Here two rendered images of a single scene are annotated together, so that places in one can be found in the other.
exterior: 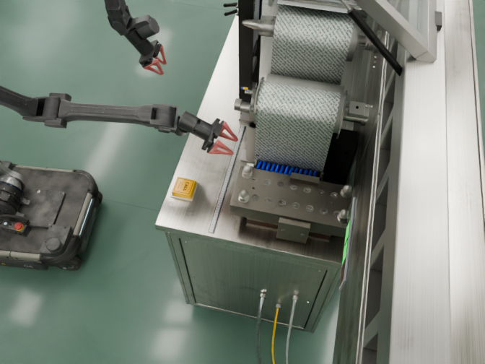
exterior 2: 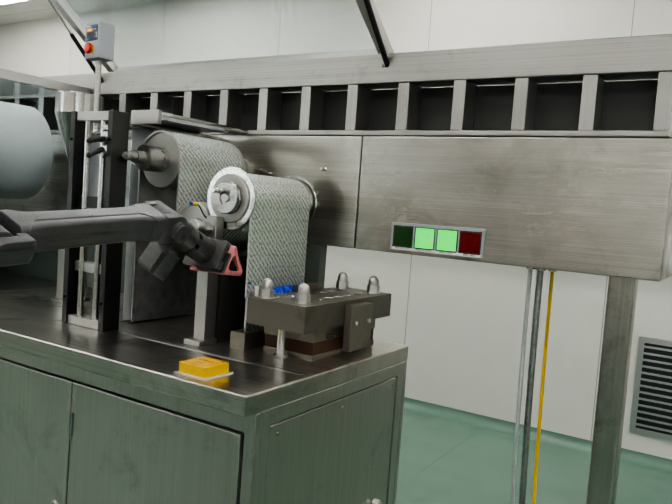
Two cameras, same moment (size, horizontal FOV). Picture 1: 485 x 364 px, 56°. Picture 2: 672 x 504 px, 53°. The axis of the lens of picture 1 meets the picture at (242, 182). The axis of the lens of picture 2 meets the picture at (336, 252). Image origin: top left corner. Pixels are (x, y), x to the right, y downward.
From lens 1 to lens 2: 1.73 m
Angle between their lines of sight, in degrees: 77
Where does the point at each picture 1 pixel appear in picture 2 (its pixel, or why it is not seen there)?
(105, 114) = (98, 217)
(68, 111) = (34, 219)
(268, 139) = (260, 243)
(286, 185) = not seen: hidden behind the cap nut
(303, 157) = (289, 266)
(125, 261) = not seen: outside the picture
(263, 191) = not seen: hidden behind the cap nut
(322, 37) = (219, 151)
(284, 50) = (191, 171)
